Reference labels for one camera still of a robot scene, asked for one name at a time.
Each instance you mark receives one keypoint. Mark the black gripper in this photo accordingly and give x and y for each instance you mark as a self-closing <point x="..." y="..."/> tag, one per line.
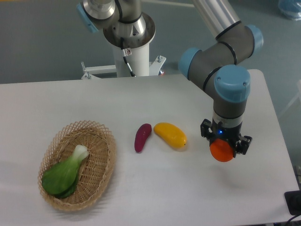
<point x="232" y="135"/>

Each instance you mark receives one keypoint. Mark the orange fruit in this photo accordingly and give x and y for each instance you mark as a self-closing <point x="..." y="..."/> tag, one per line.
<point x="221" y="150"/>

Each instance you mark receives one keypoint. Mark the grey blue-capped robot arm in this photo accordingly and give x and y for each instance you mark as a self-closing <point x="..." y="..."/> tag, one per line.
<point x="216" y="70"/>

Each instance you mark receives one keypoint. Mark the woven wicker basket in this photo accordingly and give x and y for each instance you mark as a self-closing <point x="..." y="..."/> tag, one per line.
<point x="95" y="170"/>

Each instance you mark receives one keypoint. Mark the yellow mango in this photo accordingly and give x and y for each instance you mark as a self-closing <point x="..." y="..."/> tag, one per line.
<point x="171" y="134"/>

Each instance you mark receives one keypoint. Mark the purple sweet potato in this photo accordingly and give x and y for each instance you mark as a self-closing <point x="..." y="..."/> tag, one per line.
<point x="141" y="137"/>

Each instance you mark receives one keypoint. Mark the black device at edge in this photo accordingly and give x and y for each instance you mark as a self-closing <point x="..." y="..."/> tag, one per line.
<point x="293" y="201"/>

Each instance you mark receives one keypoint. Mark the blue object top right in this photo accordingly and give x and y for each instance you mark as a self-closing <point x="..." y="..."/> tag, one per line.
<point x="290" y="8"/>

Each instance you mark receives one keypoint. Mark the green bok choy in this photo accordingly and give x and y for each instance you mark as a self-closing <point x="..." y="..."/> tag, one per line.
<point x="61" y="179"/>

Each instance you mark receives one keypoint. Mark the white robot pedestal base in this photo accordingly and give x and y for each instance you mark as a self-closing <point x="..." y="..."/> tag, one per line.
<point x="128" y="61"/>

